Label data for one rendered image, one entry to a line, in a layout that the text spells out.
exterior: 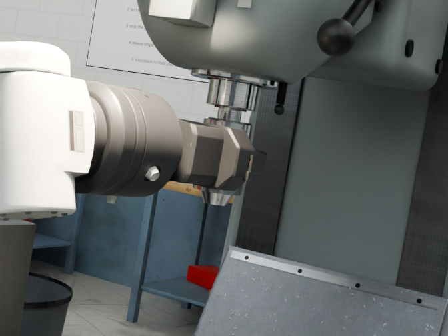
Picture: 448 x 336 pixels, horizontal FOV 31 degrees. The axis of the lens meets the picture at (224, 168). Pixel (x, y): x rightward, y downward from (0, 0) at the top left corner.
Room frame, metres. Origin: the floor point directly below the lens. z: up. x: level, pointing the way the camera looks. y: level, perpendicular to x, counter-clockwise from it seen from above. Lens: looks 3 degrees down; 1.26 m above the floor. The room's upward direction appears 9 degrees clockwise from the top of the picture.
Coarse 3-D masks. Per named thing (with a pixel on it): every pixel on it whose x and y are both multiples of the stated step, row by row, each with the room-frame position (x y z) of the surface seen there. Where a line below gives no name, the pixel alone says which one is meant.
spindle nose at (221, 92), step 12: (216, 84) 0.75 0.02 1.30; (228, 84) 0.74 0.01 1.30; (240, 84) 0.74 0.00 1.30; (252, 84) 0.75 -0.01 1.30; (216, 96) 0.75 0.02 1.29; (228, 96) 0.74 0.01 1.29; (240, 96) 0.74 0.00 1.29; (252, 96) 0.75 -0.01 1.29; (240, 108) 0.75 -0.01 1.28; (252, 108) 0.75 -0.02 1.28
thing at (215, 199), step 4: (200, 192) 0.77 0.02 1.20; (204, 192) 0.76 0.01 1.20; (208, 192) 0.75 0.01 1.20; (204, 196) 0.76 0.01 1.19; (208, 196) 0.75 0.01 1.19; (212, 196) 0.75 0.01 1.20; (216, 196) 0.75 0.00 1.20; (220, 196) 0.75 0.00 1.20; (224, 196) 0.75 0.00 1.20; (228, 196) 0.76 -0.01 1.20; (232, 196) 0.76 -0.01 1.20; (204, 200) 0.76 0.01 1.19; (208, 200) 0.76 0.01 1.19; (212, 200) 0.75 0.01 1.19; (216, 200) 0.75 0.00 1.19; (220, 200) 0.75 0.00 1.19; (224, 200) 0.76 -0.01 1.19; (228, 200) 0.76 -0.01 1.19; (212, 204) 0.76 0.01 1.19; (216, 204) 0.76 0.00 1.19; (220, 204) 0.76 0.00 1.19; (224, 204) 0.76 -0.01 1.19
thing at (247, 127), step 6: (204, 120) 0.76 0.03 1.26; (210, 120) 0.75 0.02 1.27; (216, 120) 0.75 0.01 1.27; (222, 120) 0.74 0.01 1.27; (228, 120) 0.75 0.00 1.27; (228, 126) 0.74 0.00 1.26; (234, 126) 0.74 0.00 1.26; (240, 126) 0.75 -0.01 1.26; (246, 126) 0.75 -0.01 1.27; (246, 132) 0.75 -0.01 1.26
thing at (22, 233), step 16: (0, 224) 0.86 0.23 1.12; (16, 224) 0.88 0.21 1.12; (32, 224) 0.90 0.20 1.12; (0, 240) 0.86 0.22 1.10; (16, 240) 0.88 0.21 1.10; (32, 240) 0.90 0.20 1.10; (0, 256) 0.86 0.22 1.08; (16, 256) 0.88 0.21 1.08; (0, 272) 0.86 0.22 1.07; (16, 272) 0.88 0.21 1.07; (0, 288) 0.87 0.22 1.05; (16, 288) 0.89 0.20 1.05; (0, 304) 0.87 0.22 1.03; (16, 304) 0.89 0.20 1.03; (0, 320) 0.87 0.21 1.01; (16, 320) 0.89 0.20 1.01
